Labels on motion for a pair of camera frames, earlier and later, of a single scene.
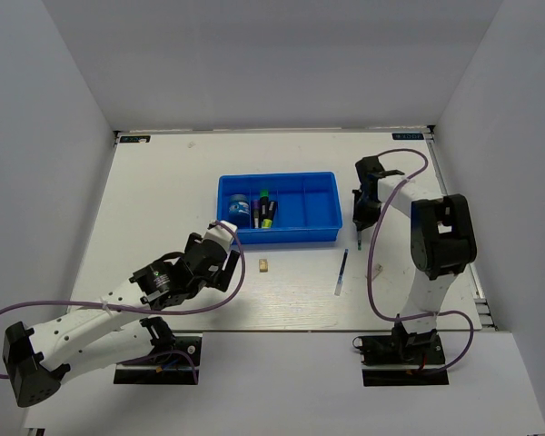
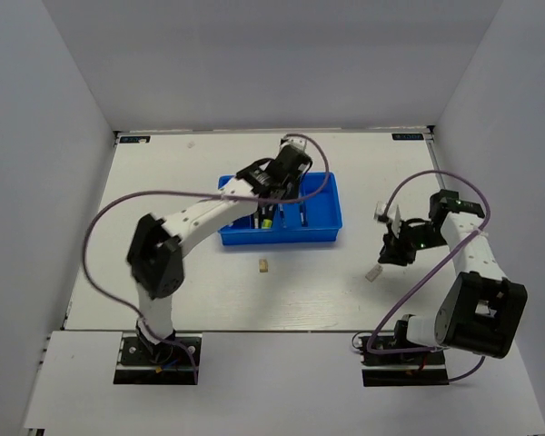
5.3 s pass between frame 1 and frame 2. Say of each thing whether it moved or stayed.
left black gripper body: moved
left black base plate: stayed
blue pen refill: moved
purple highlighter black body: stayed
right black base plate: stayed
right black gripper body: moved
